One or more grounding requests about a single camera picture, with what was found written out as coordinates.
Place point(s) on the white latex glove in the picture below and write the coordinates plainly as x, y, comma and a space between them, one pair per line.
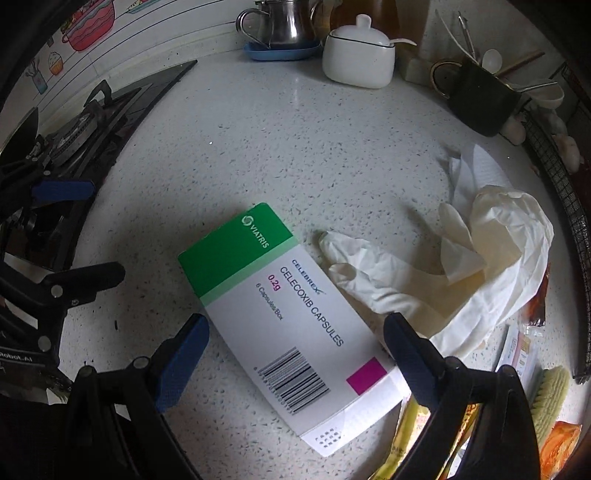
498, 258

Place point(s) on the dark green mug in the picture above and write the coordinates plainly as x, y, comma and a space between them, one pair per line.
480, 97

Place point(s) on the white lidded sugar pot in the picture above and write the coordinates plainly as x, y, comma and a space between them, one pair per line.
358, 60

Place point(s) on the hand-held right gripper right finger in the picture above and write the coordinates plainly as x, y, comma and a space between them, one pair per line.
411, 364

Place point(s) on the wooden chopsticks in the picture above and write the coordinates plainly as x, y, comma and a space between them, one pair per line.
519, 63

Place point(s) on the white sugar pot spoon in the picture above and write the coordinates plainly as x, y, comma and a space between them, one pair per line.
404, 42

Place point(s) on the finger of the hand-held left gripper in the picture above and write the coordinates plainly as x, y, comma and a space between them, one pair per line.
83, 281
64, 190

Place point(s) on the green and white medicine box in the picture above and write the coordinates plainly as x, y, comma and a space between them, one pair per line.
286, 332

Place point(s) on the kitchen wall sticker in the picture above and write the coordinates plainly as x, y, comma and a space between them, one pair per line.
87, 27

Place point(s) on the garlic bulb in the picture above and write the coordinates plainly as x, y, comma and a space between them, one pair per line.
569, 147

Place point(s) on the brown snack wrapper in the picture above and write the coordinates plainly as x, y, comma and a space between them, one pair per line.
540, 300

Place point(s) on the black gas stove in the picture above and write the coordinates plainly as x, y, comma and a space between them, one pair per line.
115, 110

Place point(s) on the white plastic spoon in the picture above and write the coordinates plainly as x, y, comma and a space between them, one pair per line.
491, 59

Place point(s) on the orange snack packet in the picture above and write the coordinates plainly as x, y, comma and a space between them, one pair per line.
561, 445

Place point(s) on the yellow wrapper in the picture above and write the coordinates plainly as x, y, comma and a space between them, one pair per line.
406, 438

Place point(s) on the amber oil bottle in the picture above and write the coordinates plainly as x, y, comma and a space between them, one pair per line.
369, 11

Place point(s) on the white and pink packet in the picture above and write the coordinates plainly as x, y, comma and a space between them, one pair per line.
519, 346

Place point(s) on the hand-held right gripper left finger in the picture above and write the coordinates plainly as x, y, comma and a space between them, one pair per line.
182, 364

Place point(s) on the white ladle spoon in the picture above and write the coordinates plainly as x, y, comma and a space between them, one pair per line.
549, 94

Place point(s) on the stainless steel teapot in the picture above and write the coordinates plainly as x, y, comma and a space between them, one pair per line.
286, 23

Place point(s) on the blue saucer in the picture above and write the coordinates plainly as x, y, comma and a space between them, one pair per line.
277, 54

